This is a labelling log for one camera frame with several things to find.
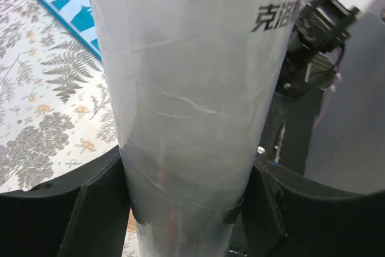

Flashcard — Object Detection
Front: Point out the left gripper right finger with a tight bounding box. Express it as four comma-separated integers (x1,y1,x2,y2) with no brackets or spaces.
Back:
230,157,384,256

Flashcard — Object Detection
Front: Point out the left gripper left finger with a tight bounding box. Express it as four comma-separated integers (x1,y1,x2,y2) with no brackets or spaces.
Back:
1,147,131,257

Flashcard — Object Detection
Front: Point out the white shuttlecock tube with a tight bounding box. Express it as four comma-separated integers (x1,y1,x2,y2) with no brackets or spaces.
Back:
90,0,301,256

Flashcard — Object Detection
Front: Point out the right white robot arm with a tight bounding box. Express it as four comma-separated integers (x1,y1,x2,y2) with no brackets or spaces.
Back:
276,0,375,99

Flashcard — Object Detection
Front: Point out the floral tablecloth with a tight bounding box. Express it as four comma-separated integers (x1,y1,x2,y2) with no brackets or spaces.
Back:
1,0,139,256

